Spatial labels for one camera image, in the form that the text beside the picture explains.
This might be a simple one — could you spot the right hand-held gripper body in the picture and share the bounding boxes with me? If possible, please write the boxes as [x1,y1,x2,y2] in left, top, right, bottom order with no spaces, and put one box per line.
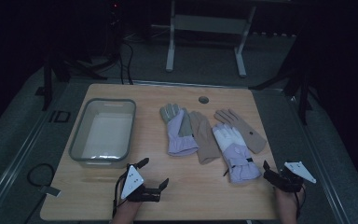
[262,161,317,193]

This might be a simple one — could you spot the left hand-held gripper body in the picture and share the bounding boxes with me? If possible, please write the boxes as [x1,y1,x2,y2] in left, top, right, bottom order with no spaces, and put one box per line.
[120,164,161,203]

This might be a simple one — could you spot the purple and white ski glove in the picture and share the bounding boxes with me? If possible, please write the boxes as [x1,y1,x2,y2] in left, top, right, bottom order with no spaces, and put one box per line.
[212,122,263,185]

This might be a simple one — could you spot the clear plastic storage bin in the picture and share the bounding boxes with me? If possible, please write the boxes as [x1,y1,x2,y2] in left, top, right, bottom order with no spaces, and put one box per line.
[68,98,137,169]

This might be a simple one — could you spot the purple ski glove grey palm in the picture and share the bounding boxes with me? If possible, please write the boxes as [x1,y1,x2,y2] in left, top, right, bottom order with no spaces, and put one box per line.
[159,103,200,157]

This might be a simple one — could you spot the person's left hand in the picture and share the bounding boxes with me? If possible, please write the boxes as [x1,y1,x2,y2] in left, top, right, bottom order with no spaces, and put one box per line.
[111,201,143,224]

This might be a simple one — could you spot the person's right hand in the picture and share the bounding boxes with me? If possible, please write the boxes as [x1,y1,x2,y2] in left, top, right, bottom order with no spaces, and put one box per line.
[274,185,307,224]

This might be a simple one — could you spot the black tripod stand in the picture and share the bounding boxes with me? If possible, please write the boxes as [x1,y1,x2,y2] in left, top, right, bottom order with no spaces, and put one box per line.
[35,52,119,111]
[250,46,313,125]

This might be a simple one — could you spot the grey tape piece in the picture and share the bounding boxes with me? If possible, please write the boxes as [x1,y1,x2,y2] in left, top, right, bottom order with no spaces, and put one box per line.
[38,185,62,198]

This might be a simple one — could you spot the dark stand with red light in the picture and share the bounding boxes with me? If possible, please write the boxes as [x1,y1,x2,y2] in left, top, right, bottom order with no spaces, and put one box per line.
[108,0,124,57]

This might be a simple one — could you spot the left hand-held gripper cable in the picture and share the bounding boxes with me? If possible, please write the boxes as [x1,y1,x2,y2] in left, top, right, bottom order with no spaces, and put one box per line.
[111,172,129,218]

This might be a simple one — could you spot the hand-held gripper cable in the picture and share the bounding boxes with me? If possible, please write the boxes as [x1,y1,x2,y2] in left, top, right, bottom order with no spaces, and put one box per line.
[294,186,308,219]
[111,172,129,218]

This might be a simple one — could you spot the right hand-held gripper cable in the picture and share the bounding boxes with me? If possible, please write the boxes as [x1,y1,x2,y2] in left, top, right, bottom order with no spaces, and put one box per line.
[294,186,308,219]

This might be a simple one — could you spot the black floor cable loop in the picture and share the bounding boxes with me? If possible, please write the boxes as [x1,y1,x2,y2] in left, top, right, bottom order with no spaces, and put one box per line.
[26,162,56,189]

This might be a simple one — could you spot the white metal desk frame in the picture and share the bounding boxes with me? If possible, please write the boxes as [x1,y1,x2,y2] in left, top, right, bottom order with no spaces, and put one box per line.
[150,0,257,78]

